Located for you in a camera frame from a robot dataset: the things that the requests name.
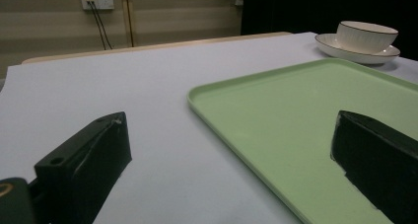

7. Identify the black power cable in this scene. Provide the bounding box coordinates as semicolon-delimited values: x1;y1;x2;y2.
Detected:
86;0;107;51
90;0;113;50

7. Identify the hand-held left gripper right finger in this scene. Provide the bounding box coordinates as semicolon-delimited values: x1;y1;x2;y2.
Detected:
329;110;418;224

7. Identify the white plate with dark rim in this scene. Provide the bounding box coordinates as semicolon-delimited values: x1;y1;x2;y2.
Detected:
314;33;401;65

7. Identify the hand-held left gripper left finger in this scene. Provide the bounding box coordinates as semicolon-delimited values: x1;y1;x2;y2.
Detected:
34;111;133;224

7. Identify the white wall power socket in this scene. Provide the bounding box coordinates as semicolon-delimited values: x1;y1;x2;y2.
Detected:
80;0;115;11

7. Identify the white ribbed bowl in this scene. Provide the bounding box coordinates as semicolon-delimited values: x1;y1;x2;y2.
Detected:
335;20;399;55

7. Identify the light green plastic tray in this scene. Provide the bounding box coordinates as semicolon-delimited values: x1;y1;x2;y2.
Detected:
186;58;418;224

